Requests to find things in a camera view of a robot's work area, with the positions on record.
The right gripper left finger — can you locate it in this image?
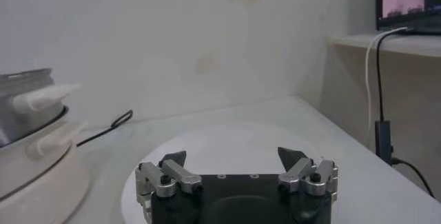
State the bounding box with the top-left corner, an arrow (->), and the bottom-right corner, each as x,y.
134,150 -> 203,209

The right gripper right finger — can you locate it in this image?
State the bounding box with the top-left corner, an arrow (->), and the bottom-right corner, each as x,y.
277,146 -> 339,202

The white round plate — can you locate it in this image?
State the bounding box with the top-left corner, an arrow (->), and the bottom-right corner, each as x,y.
120,121 -> 334,224

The laptop with pink windows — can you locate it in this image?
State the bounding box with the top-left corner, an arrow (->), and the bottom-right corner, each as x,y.
374,0 -> 441,35

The black pot power cord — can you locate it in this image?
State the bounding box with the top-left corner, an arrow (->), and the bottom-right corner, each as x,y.
76,109 -> 134,147

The black cable with adapter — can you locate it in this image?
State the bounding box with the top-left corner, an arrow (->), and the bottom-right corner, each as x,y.
373,28 -> 435,198

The white laptop cable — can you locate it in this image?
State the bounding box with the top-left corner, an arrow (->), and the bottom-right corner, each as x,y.
364,26 -> 409,143

